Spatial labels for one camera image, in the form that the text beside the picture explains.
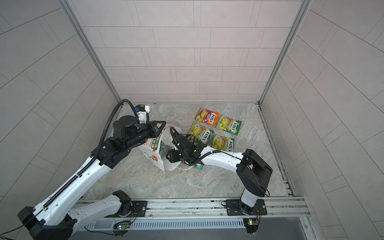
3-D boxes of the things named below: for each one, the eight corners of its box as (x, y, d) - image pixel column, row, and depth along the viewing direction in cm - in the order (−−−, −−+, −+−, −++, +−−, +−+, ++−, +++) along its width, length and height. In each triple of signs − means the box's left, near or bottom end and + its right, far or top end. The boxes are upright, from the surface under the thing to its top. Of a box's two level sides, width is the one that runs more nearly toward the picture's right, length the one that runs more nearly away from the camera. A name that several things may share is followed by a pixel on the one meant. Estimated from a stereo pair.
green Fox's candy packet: (215, 128, 104) (216, 125, 101) (220, 117, 110) (220, 114, 108) (237, 135, 100) (238, 132, 98) (240, 123, 107) (241, 121, 104)
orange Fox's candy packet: (194, 120, 108) (194, 117, 106) (199, 109, 115) (199, 107, 113) (214, 126, 105) (215, 123, 103) (219, 115, 112) (219, 112, 109)
